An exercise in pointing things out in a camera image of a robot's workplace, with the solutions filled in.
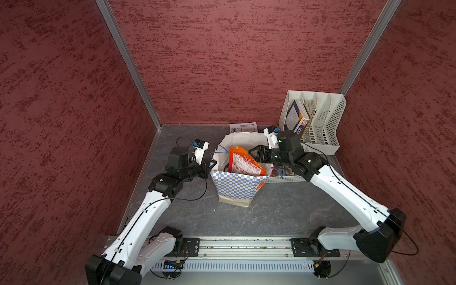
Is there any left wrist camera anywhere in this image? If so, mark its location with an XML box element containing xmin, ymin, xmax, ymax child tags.
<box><xmin>193</xmin><ymin>139</ymin><xmax>209</xmax><ymax>165</ymax></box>

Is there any blue white box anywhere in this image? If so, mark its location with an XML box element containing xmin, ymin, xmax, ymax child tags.
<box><xmin>283</xmin><ymin>100</ymin><xmax>311</xmax><ymax>138</ymax></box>

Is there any white plastic basket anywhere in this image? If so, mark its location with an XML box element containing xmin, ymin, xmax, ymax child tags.
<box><xmin>267</xmin><ymin>164</ymin><xmax>306</xmax><ymax>184</ymax></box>

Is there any aluminium mounting rail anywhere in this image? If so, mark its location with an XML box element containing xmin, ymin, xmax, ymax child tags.
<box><xmin>103</xmin><ymin>234</ymin><xmax>382</xmax><ymax>261</ymax></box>

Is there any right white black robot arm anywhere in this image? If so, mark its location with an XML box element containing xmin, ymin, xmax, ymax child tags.
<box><xmin>248</xmin><ymin>131</ymin><xmax>406</xmax><ymax>263</ymax></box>

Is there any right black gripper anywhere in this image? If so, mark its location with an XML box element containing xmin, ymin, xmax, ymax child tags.
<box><xmin>248</xmin><ymin>144</ymin><xmax>293</xmax><ymax>165</ymax></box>

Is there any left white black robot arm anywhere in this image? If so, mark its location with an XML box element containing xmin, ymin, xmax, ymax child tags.
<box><xmin>85</xmin><ymin>139</ymin><xmax>217</xmax><ymax>285</ymax></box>

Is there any white printed booklet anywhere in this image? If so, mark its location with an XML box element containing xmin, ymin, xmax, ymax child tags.
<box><xmin>229</xmin><ymin>122</ymin><xmax>258</xmax><ymax>133</ymax></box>

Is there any orange red condiment packet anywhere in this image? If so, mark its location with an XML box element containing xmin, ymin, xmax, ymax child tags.
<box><xmin>228</xmin><ymin>146</ymin><xmax>267</xmax><ymax>176</ymax></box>

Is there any blue checkered paper bag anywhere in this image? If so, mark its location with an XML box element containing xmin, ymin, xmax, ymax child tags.
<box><xmin>211</xmin><ymin>133</ymin><xmax>273</xmax><ymax>208</ymax></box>

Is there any white file organizer rack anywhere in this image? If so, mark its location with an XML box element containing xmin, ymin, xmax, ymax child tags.
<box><xmin>279</xmin><ymin>90</ymin><xmax>346</xmax><ymax>155</ymax></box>

